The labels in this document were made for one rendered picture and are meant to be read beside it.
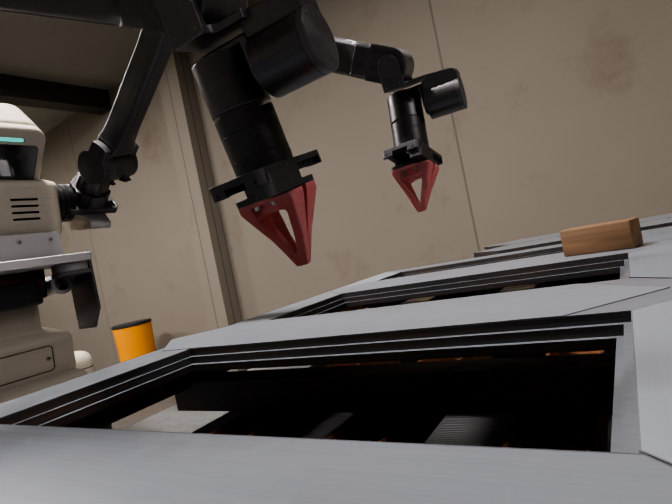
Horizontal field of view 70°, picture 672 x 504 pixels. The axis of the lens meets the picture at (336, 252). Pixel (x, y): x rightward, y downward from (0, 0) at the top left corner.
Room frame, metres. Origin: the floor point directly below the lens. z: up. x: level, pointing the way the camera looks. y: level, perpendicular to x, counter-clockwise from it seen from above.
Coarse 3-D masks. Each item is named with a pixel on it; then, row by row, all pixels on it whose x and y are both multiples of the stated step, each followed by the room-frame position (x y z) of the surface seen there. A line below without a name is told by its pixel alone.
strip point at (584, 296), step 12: (576, 288) 0.56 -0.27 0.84; (588, 288) 0.55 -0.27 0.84; (600, 288) 0.53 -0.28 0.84; (612, 288) 0.52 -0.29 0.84; (624, 288) 0.51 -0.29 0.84; (636, 288) 0.49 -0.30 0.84; (648, 288) 0.48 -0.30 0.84; (660, 288) 0.47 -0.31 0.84; (576, 300) 0.50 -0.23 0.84; (588, 300) 0.48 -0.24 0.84; (600, 300) 0.47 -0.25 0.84; (612, 300) 0.46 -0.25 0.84; (564, 312) 0.45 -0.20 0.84; (576, 312) 0.44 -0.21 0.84
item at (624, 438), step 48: (384, 288) 1.03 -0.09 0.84; (432, 288) 0.97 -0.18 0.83; (480, 288) 0.91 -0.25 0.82; (336, 336) 0.57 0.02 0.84; (384, 336) 0.54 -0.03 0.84; (432, 336) 0.51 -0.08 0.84; (480, 336) 0.47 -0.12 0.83; (528, 336) 0.45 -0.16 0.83; (576, 336) 0.43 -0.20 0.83; (624, 336) 0.38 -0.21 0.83; (96, 384) 0.58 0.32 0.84; (144, 384) 0.62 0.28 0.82; (624, 384) 0.28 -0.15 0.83; (624, 432) 0.23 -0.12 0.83
